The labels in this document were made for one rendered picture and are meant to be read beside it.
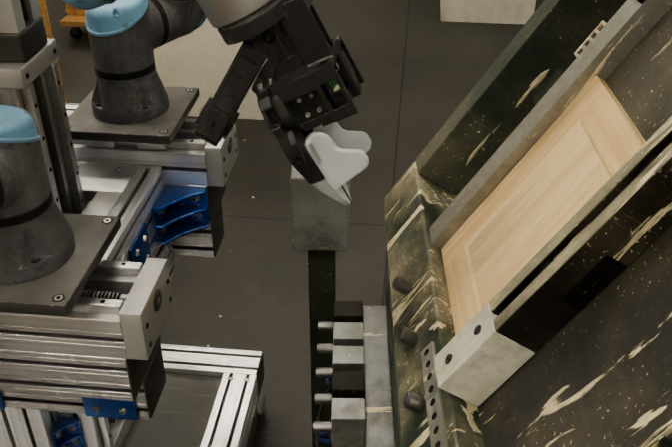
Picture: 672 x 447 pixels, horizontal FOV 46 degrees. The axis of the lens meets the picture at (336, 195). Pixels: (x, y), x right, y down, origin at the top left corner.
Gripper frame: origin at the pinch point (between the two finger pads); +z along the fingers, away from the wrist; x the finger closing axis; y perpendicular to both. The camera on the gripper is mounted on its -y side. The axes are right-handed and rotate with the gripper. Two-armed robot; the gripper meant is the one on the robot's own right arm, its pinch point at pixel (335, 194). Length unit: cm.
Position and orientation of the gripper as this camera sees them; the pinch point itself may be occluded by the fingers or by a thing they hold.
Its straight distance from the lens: 78.4
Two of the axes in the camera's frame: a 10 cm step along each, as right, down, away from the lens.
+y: 8.8, -3.4, -3.3
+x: 1.1, -5.3, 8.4
